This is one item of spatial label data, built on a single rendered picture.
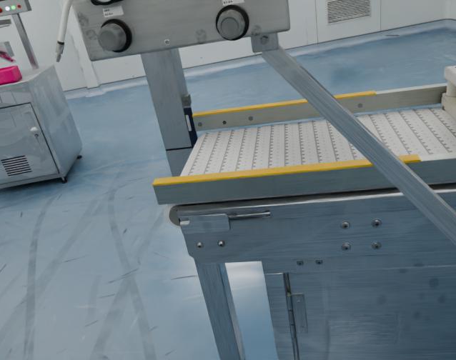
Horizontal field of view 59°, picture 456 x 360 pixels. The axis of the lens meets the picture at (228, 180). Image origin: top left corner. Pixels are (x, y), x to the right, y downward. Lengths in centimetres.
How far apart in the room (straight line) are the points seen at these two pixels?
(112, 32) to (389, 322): 62
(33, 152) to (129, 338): 176
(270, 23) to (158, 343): 137
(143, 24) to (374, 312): 57
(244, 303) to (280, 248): 110
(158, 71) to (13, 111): 228
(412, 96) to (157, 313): 130
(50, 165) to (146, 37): 268
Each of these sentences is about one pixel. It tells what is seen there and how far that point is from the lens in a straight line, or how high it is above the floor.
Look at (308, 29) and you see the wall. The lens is 573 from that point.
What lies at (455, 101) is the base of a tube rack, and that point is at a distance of 76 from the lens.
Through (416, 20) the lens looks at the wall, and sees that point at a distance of 627.
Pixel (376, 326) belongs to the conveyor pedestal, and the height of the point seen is 60.
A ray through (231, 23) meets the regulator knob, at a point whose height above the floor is 113.
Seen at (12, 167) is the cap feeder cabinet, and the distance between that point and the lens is 321.
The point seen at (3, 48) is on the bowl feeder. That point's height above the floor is 95.
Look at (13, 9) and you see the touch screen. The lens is 328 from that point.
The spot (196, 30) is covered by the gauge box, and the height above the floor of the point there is 113.
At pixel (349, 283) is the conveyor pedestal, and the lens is 70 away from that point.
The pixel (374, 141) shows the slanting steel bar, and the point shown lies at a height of 99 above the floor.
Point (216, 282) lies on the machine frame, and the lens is 104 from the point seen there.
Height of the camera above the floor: 118
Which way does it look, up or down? 27 degrees down
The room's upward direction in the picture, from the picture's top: 11 degrees counter-clockwise
